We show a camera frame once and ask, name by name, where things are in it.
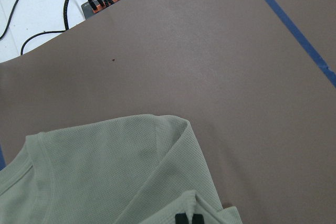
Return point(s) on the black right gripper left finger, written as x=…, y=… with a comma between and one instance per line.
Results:
x=181, y=218

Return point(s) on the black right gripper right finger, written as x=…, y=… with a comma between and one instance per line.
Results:
x=197, y=219

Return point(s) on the olive green long-sleeve shirt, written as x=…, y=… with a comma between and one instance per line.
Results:
x=134, y=169

